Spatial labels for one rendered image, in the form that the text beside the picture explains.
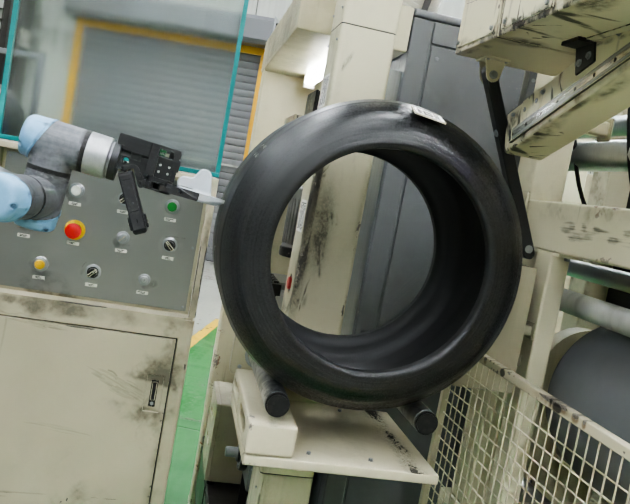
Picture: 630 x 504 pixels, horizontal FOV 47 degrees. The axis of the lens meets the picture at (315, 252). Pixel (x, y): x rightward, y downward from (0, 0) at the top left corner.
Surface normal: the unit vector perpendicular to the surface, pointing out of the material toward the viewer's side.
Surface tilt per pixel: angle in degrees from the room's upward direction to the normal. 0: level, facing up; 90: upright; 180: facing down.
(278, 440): 90
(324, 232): 90
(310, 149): 83
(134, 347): 90
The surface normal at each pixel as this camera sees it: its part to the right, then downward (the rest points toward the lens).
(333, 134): 0.11, -0.06
